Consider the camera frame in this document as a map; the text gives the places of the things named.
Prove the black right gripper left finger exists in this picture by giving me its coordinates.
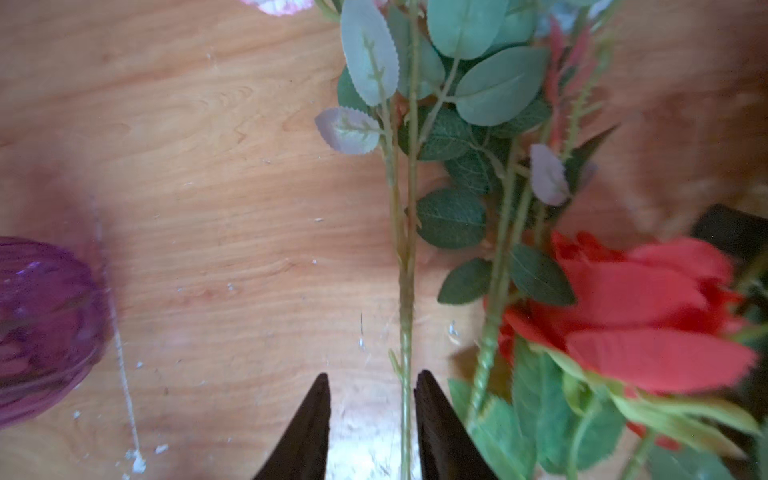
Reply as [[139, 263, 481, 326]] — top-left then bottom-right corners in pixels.
[[253, 373, 331, 480]]

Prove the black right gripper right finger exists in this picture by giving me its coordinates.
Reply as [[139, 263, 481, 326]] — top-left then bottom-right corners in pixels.
[[414, 370, 497, 480]]

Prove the purple ribbed glass vase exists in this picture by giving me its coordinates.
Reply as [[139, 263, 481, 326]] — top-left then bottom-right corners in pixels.
[[1, 237, 109, 428]]

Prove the small pink white spray stem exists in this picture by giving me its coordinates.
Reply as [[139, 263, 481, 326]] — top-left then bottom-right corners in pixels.
[[239, 0, 622, 480]]

